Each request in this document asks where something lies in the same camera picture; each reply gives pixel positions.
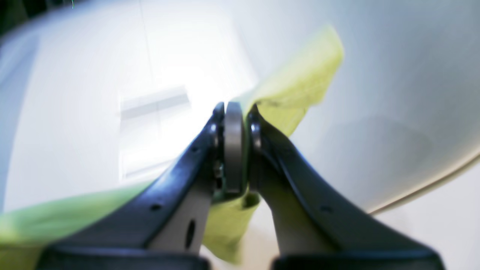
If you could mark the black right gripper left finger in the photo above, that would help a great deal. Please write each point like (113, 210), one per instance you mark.
(159, 229)

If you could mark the green t-shirt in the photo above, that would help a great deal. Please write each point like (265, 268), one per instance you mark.
(283, 100)

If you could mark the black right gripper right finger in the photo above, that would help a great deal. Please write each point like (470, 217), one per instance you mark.
(316, 227)

